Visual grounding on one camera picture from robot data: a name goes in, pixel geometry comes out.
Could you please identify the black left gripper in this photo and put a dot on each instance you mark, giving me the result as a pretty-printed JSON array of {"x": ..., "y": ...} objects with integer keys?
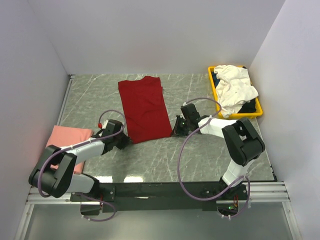
[{"x": 125, "y": 143}]

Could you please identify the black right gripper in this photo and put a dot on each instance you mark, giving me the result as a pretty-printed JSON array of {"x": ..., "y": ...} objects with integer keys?
[{"x": 177, "y": 131}]

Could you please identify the red t shirt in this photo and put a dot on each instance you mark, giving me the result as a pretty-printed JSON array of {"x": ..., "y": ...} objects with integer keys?
[{"x": 144, "y": 109}]

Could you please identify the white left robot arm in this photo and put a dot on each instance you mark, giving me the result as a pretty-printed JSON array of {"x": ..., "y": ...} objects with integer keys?
[{"x": 54, "y": 171}]

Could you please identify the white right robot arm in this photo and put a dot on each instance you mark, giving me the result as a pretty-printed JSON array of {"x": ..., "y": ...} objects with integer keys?
[{"x": 243, "y": 142}]

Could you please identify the blue garment in bin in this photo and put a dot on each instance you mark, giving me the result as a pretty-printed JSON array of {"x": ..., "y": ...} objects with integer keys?
[{"x": 216, "y": 80}]

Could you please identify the folded pink t shirt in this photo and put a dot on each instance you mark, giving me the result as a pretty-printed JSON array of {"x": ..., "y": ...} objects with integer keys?
[{"x": 63, "y": 136}]

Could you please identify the white t shirt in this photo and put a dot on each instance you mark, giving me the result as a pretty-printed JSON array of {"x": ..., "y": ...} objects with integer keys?
[{"x": 234, "y": 88}]

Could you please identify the black garment in bin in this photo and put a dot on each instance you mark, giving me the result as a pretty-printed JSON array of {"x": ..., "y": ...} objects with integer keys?
[{"x": 248, "y": 107}]

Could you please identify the yellow plastic bin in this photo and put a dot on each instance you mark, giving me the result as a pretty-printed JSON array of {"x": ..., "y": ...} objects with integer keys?
[{"x": 235, "y": 116}]

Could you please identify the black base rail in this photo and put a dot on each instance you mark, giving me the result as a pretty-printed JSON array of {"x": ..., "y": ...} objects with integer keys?
[{"x": 142, "y": 196}]

